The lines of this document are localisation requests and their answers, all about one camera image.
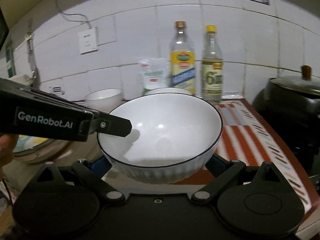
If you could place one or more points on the black wok with lid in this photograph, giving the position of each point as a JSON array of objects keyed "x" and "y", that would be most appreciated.
[{"x": 290, "y": 105}]

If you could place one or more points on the cooking wine bottle yellow label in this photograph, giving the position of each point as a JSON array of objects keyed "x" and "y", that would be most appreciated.
[{"x": 182, "y": 59}]

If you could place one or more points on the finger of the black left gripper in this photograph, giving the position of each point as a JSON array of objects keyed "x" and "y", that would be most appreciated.
[{"x": 111, "y": 125}]

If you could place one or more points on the striped woven table mat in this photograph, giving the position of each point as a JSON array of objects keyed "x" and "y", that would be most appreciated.
[{"x": 244, "y": 138}]

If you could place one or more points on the blue egg pattern plate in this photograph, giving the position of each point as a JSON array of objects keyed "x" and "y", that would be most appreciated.
[{"x": 35, "y": 150}]

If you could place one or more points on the person's left hand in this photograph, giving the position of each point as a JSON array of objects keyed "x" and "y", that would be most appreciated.
[{"x": 7, "y": 144}]

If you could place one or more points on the blue wall sticker label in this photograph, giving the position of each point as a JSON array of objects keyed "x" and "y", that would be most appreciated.
[{"x": 57, "y": 90}]

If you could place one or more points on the white wall socket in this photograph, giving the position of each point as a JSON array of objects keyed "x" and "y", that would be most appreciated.
[{"x": 88, "y": 41}]

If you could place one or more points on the hanging metal utensil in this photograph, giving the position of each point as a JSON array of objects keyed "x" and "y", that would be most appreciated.
[{"x": 31, "y": 54}]

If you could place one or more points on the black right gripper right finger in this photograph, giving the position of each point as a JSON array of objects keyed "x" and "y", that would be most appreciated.
[{"x": 226, "y": 173}]

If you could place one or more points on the white rice cooker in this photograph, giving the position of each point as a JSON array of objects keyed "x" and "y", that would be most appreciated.
[{"x": 22, "y": 79}]

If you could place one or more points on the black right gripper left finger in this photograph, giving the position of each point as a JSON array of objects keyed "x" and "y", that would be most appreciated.
[{"x": 91, "y": 174}]

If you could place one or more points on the white bowl black rim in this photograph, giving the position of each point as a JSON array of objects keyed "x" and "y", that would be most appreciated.
[{"x": 172, "y": 137}]

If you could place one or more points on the white green salt bag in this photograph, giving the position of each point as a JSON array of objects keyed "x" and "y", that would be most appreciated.
[{"x": 154, "y": 73}]

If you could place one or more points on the vinegar bottle yellow cap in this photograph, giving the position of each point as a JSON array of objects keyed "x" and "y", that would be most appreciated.
[{"x": 212, "y": 67}]

